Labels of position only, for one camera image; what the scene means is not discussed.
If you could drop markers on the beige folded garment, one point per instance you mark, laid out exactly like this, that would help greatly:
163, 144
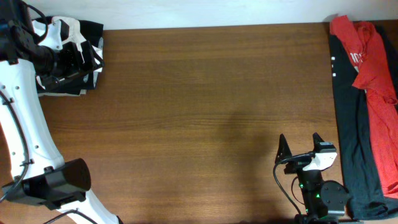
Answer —
81, 92

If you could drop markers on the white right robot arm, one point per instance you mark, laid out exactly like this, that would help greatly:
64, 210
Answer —
324, 200

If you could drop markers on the white t-shirt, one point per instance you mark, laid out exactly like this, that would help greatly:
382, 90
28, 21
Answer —
80, 31

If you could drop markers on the red t-shirt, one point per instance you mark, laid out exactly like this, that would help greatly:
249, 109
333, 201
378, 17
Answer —
366, 51

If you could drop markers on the folded black garment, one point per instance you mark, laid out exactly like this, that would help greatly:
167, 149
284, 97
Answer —
62, 30

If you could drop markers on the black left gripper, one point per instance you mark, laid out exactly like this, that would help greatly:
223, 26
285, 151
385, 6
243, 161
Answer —
78, 68

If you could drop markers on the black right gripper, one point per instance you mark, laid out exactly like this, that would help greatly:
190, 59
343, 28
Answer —
284, 151

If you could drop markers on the dark grey garment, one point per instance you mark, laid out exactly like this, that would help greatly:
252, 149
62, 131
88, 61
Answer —
360, 175

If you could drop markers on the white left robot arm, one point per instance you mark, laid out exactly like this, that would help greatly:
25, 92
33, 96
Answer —
41, 57

